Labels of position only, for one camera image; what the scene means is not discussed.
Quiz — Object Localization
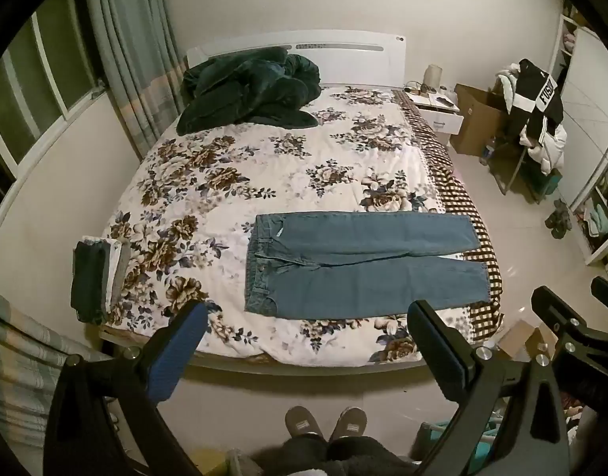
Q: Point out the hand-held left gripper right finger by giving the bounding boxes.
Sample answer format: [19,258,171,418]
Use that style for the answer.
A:
[406,299,570,476]

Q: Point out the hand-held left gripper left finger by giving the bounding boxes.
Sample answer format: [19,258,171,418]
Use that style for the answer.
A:
[42,299,209,476]

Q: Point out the blue denim pants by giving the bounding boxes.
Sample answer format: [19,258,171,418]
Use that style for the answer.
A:
[244,211,490,321]

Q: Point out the small cardboard box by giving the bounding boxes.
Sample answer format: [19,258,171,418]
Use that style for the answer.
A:
[497,320,557,363]

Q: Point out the pale green folded cloth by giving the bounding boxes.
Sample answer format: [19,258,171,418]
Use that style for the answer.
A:
[581,201,608,239]

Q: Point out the teal cloth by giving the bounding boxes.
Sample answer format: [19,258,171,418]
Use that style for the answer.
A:
[415,419,505,476]

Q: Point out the pair of grey floor slippers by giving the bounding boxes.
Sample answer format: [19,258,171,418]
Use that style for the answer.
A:
[544,198,573,239]

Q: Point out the person's right grey slipper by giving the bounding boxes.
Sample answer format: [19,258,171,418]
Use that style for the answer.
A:
[331,407,369,440]

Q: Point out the person's grey slipper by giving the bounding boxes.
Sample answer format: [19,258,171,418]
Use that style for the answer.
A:
[331,407,369,440]
[284,405,327,440]

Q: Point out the stack of folded clothes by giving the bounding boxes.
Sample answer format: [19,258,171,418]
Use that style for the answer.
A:
[70,235,132,325]

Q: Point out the yellow box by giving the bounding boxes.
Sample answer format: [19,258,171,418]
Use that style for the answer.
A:
[187,449,232,476]

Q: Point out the person's right leg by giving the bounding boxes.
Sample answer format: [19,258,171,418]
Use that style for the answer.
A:
[328,436,418,476]

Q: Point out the person's leg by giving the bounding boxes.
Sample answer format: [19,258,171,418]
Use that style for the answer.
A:
[328,436,418,476]
[249,435,329,476]

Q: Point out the metal chair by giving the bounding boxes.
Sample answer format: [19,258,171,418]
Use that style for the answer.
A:
[492,124,562,204]

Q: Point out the person's left grey slipper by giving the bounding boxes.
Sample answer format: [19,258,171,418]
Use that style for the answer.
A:
[284,405,327,440]

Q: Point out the white puffer jacket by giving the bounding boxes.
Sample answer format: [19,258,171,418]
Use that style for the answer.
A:
[495,63,567,174]

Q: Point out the striped cloth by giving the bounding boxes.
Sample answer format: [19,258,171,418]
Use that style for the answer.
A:
[0,285,116,457]

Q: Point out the person's left leg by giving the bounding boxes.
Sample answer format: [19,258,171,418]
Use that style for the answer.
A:
[249,435,329,476]

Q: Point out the brown checkered bed sheet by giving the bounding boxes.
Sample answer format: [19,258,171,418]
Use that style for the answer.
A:
[392,88,505,343]

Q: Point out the floral quilt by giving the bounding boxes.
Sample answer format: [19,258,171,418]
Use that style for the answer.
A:
[100,84,470,370]

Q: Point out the large cardboard box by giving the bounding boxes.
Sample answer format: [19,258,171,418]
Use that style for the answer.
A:
[450,83,508,157]

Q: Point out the white wardrobe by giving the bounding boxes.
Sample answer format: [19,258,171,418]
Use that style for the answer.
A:
[549,10,608,266]

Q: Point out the black and white jacket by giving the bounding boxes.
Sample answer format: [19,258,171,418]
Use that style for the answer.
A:
[512,58,565,147]

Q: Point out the white nightstand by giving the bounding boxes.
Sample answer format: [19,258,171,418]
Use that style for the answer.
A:
[405,90,466,136]

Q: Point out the dark green blanket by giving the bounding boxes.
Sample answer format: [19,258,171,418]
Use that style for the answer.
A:
[176,47,323,134]

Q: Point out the grey-green curtain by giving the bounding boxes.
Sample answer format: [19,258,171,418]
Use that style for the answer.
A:
[86,0,188,159]

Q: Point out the window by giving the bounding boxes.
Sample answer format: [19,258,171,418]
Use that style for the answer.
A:
[0,0,106,179]

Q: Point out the white bed frame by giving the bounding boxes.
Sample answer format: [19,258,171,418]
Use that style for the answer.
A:
[100,30,505,372]

